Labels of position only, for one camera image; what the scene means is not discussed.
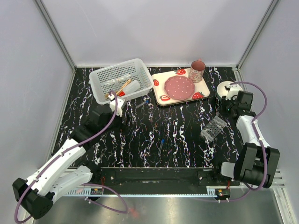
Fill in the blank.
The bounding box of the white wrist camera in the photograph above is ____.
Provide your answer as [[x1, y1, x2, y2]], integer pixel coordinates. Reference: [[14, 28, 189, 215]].
[[225, 84, 243, 100], [109, 97, 126, 117]]

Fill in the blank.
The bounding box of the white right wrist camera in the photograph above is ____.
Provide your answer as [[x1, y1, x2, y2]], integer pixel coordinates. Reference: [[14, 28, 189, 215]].
[[225, 84, 243, 100]]

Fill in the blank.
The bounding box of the pink patterned mug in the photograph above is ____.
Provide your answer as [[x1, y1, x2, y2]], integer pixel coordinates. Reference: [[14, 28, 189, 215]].
[[188, 59, 206, 83]]

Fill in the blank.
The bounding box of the controller box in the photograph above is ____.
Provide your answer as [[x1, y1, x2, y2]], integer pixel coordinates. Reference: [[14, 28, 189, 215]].
[[215, 189, 231, 200], [90, 187, 103, 196]]

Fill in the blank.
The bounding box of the clear plastic funnel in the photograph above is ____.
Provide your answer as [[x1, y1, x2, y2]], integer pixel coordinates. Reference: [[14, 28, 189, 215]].
[[104, 75, 128, 85]]

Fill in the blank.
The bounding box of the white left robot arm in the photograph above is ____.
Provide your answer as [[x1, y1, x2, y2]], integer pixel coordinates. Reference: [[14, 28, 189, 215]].
[[12, 102, 126, 224]]

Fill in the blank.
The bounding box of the white paper bowl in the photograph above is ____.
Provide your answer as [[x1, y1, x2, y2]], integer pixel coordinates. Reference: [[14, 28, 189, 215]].
[[216, 81, 235, 101]]

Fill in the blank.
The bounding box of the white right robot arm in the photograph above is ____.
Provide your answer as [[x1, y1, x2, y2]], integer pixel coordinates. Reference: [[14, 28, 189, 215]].
[[212, 89, 280, 189]]

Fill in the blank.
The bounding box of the white perforated plastic basket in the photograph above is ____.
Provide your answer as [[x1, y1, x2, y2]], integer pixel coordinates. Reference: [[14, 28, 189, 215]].
[[89, 58, 154, 105]]

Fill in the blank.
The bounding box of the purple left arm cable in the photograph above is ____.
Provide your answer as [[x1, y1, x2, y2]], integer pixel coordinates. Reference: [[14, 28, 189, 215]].
[[14, 90, 128, 224]]

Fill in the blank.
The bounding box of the wooden test tube clamp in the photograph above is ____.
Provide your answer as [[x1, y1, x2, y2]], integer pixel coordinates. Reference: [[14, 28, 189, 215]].
[[116, 79, 132, 96]]

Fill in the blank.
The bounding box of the white squeeze bottle red cap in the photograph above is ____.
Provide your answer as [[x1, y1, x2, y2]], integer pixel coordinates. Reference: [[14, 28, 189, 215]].
[[118, 80, 140, 97]]

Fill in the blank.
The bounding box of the pink dotted plate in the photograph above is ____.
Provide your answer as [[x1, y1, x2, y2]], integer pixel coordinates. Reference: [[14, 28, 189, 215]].
[[164, 75, 195, 101]]

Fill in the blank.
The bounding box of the strawberry pattern tray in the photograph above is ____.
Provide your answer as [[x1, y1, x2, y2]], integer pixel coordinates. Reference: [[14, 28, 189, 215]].
[[152, 68, 211, 106]]

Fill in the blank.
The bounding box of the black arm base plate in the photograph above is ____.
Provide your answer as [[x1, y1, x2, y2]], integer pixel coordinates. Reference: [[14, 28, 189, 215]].
[[92, 168, 240, 196]]

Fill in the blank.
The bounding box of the clear test tube rack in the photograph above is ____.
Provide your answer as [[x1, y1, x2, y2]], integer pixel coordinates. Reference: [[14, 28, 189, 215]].
[[200, 116, 227, 142]]

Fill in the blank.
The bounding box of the left controller box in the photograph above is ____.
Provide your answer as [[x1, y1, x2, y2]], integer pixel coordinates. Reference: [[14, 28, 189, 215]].
[[90, 187, 103, 196]]

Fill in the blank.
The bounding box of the right controller box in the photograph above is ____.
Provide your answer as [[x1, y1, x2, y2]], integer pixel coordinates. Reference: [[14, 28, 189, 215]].
[[215, 189, 231, 200]]

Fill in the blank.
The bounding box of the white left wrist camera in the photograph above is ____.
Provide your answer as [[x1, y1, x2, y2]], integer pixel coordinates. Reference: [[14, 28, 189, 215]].
[[109, 97, 126, 117]]

